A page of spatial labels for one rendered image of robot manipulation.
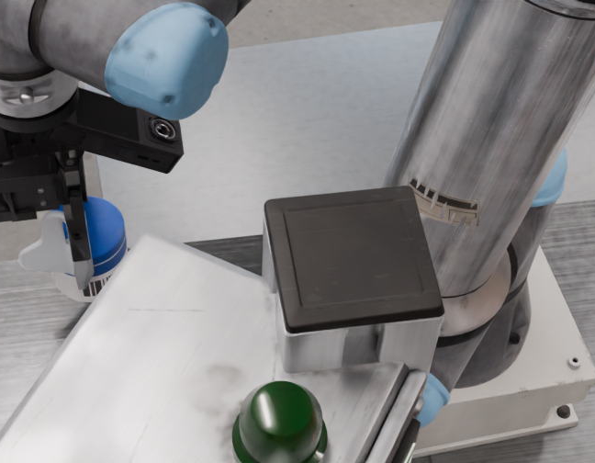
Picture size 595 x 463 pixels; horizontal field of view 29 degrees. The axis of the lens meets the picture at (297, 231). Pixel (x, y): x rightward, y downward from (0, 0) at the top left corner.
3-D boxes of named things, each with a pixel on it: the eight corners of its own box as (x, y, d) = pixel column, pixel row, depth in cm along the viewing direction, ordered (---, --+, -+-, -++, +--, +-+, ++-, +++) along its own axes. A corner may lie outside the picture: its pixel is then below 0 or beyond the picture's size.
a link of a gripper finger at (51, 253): (28, 293, 100) (10, 204, 95) (95, 284, 101) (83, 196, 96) (28, 315, 98) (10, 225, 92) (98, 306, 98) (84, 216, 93)
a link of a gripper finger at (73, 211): (68, 241, 98) (53, 152, 93) (89, 238, 98) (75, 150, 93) (70, 272, 94) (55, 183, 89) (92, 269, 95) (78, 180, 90)
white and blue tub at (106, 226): (56, 309, 104) (46, 264, 98) (50, 246, 108) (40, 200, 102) (134, 298, 105) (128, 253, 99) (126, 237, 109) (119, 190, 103)
